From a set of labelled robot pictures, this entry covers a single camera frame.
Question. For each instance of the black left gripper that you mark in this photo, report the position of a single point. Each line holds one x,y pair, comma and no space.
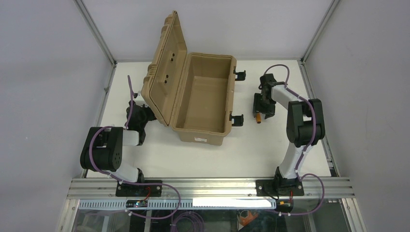
149,114

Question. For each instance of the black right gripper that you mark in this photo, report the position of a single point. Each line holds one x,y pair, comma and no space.
263,107

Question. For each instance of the orange handled screwdriver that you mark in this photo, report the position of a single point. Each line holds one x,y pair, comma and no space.
258,118

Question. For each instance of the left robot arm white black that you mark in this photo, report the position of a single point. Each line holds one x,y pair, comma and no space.
103,148

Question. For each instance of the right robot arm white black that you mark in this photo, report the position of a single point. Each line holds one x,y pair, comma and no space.
304,126

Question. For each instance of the tan plastic toolbox bin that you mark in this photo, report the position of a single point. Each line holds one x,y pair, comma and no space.
192,93

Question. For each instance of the orange object under table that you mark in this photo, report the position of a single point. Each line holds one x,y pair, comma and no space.
247,216

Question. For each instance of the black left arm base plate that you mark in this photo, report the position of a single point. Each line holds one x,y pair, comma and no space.
139,189

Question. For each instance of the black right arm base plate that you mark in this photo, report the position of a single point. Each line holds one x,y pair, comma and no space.
277,188

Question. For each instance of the white slotted cable duct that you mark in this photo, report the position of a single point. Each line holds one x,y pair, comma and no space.
185,204

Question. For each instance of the aluminium frame rail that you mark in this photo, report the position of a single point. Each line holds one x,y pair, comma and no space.
189,188

